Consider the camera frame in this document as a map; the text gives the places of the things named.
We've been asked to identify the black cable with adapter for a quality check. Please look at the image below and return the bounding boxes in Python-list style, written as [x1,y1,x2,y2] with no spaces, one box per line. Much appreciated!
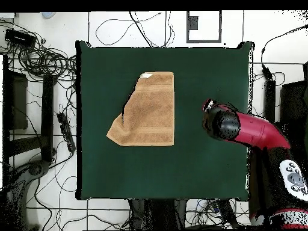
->
[260,23,308,81]

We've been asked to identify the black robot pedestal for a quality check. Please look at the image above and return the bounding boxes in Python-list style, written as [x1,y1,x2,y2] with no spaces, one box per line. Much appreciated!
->
[128,199,188,230]

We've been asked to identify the tangled black floor cables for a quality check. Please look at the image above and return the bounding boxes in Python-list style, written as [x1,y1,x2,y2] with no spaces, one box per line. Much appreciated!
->
[0,19,78,82]

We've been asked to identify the black power strip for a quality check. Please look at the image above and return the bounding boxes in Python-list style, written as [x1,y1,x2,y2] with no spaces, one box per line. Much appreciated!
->
[57,112,76,153]

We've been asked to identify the thin looped black cable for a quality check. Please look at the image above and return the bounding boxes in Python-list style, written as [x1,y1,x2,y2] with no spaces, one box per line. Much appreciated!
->
[95,11,175,48]

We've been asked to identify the grey chair base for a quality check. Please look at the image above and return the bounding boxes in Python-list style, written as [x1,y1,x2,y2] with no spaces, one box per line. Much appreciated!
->
[4,159,51,229]

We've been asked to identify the black rectangular box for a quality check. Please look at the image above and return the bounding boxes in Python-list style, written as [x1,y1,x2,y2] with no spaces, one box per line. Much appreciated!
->
[4,28,37,49]

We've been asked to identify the tangled cables with blue wire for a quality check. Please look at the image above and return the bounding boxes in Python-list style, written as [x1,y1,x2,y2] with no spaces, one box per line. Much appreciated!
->
[186,199,251,229]

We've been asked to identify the orange terry towel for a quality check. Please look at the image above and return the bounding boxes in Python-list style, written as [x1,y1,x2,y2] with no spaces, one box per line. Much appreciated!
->
[106,71,175,147]

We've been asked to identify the black metal stand frame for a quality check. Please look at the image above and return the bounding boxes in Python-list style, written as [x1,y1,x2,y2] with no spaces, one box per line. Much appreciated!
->
[2,55,57,164]
[262,62,308,135]

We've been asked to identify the dark green table cloth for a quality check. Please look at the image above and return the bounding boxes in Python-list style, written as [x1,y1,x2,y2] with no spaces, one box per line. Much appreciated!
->
[75,40,255,202]

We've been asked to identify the grey floor frame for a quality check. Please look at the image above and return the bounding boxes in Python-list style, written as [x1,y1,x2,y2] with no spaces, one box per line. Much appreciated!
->
[186,10,223,44]

